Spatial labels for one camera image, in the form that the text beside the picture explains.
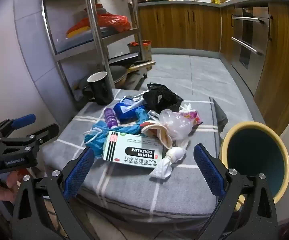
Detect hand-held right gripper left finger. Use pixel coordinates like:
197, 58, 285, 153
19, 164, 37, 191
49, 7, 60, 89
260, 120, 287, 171
11, 146, 96, 240

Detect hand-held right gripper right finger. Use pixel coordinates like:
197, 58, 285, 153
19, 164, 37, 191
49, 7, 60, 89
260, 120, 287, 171
193, 144, 278, 240

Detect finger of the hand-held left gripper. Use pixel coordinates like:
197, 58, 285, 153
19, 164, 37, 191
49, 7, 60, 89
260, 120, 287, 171
0, 123, 60, 155
0, 114, 36, 137

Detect blue face mask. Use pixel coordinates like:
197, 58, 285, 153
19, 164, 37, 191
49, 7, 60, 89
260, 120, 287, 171
84, 120, 115, 157

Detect white tissue wad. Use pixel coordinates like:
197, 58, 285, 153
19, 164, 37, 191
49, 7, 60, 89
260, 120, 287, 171
149, 146, 187, 180

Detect teal bin with yellow rim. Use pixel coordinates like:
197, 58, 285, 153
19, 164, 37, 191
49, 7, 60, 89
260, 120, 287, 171
219, 121, 289, 212

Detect white and green medicine box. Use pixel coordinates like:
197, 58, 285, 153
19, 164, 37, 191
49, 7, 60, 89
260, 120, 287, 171
102, 131, 163, 170

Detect clear plastic bag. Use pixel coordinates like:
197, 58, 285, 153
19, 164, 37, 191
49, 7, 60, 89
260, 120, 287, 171
159, 109, 193, 142

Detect beige red-trimmed cloth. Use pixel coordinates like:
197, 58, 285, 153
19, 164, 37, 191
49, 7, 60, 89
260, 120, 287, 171
141, 121, 190, 153

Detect pink snack wrapper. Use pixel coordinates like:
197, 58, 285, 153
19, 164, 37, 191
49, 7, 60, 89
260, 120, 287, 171
179, 109, 203, 127

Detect purple bottle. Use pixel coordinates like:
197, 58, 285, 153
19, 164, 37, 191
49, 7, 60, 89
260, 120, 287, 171
104, 107, 121, 130

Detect small white tissue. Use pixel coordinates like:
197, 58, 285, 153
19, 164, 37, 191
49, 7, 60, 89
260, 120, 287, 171
179, 102, 197, 113

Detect blue wipes packet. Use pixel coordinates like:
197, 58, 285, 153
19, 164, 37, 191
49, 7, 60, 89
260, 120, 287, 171
114, 96, 145, 124

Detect black plastic bag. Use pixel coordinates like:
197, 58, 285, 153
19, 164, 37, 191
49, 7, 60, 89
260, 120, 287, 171
143, 82, 184, 114

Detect silver foil packet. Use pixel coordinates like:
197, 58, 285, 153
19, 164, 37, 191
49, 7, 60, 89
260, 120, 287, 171
132, 91, 147, 103

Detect dark grey cloth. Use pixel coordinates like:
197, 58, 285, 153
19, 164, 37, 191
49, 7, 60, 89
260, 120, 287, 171
212, 97, 228, 133

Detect black mug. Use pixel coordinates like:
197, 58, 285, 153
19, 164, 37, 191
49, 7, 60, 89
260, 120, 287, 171
81, 71, 115, 105

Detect small red-lidded can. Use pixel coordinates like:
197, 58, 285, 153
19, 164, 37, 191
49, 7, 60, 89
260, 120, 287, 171
127, 41, 142, 55

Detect metal shelf rack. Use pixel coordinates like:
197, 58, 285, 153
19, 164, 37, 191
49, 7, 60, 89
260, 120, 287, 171
38, 0, 157, 100

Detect orange-lidded bucket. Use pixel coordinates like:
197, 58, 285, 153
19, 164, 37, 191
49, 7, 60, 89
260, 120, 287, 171
141, 40, 153, 63

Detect orange plastic bag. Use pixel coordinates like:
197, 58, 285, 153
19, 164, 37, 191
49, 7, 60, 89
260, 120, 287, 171
67, 14, 132, 38

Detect stainless steel oven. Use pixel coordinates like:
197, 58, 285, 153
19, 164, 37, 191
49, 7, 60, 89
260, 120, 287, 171
231, 5, 270, 70

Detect wooden kitchen cabinets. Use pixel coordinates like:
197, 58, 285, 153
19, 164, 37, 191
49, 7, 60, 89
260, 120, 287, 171
137, 1, 289, 135

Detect frying pan with wooden handle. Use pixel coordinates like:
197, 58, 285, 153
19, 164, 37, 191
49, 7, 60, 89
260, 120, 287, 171
109, 60, 157, 87

